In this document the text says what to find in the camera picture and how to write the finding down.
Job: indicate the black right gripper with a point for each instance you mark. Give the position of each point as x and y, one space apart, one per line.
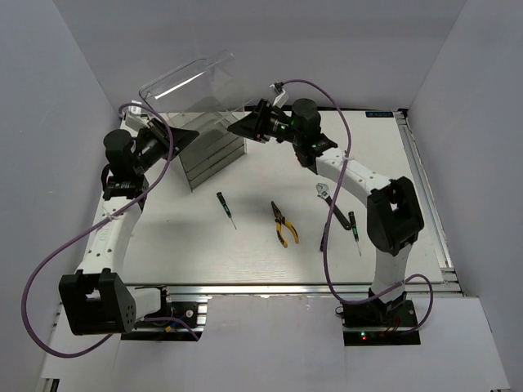
247 126

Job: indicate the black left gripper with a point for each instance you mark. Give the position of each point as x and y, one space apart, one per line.
181 137

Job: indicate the clear plastic drawer cabinet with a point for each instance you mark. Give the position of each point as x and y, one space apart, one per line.
205 95

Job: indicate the green black screwdriver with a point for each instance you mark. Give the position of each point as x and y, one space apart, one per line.
322 241
352 220
224 204

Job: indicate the black adjustable wrench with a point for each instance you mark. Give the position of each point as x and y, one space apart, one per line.
323 193

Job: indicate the yellow pliers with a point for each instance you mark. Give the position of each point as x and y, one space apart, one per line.
281 221

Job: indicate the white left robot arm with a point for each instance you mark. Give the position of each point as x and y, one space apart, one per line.
95 298

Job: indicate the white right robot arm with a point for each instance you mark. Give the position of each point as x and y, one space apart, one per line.
394 217

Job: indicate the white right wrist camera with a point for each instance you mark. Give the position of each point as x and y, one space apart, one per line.
281 96

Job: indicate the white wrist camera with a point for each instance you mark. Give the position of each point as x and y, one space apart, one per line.
136 118
281 96

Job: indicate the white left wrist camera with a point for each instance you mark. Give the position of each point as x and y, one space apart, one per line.
136 118

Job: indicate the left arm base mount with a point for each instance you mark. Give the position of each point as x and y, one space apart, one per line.
179 318

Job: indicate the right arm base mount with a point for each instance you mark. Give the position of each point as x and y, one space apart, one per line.
363 326

